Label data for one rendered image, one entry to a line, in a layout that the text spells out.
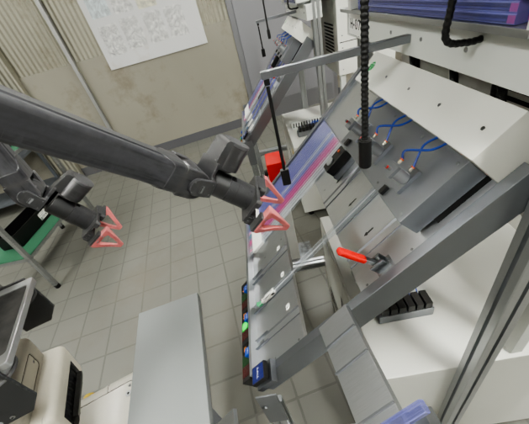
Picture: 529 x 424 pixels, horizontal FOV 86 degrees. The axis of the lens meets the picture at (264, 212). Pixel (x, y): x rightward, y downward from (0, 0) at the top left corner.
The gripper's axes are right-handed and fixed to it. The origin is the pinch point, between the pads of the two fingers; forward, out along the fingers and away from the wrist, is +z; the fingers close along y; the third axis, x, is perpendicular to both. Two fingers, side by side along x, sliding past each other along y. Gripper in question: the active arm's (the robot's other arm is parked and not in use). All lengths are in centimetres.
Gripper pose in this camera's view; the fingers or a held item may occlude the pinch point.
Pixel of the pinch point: (283, 212)
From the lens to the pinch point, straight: 67.1
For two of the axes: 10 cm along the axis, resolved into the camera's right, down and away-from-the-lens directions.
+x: -5.3, 6.8, 5.0
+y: -0.7, -6.3, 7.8
